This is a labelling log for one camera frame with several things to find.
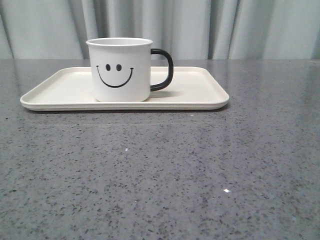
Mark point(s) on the pale grey-green curtain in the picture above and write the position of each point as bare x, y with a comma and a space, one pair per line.
187, 29

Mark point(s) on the cream rectangular plastic tray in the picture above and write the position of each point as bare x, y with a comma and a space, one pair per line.
70, 89

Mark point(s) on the white smiley mug black handle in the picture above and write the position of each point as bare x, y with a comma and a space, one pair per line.
121, 68

